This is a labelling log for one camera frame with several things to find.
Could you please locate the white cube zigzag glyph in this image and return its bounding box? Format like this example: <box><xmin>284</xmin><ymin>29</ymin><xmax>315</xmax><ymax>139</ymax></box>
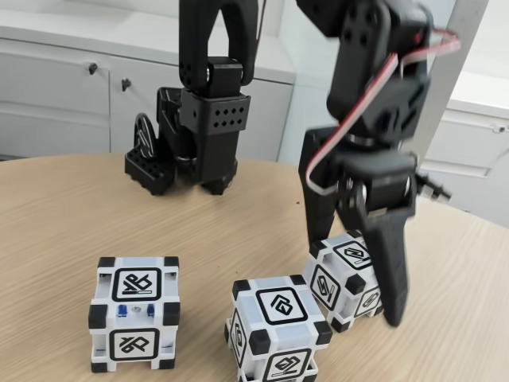
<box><xmin>304</xmin><ymin>230</ymin><xmax>389</xmax><ymax>333</ymax></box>

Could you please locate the white cube house glyph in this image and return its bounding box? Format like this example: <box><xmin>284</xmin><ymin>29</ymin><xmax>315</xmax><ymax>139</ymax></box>
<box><xmin>224</xmin><ymin>274</ymin><xmax>334</xmax><ymax>382</ymax></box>

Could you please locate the white cabinet with lock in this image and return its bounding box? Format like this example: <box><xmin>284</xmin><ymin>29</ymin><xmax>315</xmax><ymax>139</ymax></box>
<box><xmin>409</xmin><ymin>69</ymin><xmax>509</xmax><ymax>228</ymax></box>

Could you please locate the black table clamp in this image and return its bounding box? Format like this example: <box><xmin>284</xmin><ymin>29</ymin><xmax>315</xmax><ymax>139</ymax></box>
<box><xmin>124</xmin><ymin>113</ymin><xmax>177</xmax><ymax>197</ymax></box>

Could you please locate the grey metal pillar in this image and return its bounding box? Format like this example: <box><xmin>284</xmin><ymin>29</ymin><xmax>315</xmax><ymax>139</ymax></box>
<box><xmin>415</xmin><ymin>0</ymin><xmax>491</xmax><ymax>172</ymax></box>

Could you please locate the white cube wide glyph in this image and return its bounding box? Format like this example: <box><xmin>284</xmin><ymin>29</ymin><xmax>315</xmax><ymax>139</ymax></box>
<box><xmin>87</xmin><ymin>256</ymin><xmax>181</xmax><ymax>374</ymax></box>

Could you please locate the white cabinet with knobs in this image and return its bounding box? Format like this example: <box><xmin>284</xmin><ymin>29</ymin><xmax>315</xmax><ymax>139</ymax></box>
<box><xmin>0</xmin><ymin>23</ymin><xmax>297</xmax><ymax>164</ymax></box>

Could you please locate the red white ribbon cable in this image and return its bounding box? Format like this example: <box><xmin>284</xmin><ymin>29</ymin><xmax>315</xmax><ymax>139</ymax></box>
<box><xmin>305</xmin><ymin>27</ymin><xmax>463</xmax><ymax>196</ymax></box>

